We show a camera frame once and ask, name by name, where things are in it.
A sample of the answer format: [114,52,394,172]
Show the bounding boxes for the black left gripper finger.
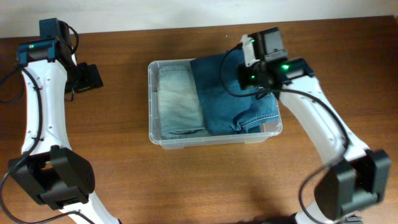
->
[73,62,93,93]
[88,64,103,89]

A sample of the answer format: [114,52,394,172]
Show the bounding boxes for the dark blue jeans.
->
[190,50,279,135]

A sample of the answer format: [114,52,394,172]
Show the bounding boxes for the light blue jeans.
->
[157,65,210,140]

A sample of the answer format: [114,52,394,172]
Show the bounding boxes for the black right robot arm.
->
[239,29,391,223]

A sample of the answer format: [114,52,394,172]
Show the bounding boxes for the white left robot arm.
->
[8,36,120,223]

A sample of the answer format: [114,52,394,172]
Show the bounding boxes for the clear plastic storage bin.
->
[148,59,283,149]

